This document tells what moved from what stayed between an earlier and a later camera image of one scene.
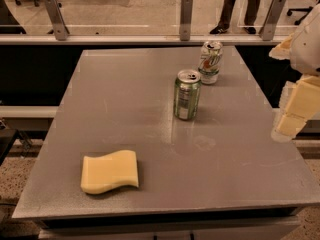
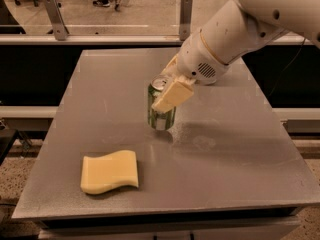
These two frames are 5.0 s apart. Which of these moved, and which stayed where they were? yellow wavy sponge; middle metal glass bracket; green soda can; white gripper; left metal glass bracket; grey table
Moved: green soda can; white gripper
Stayed: middle metal glass bracket; left metal glass bracket; yellow wavy sponge; grey table
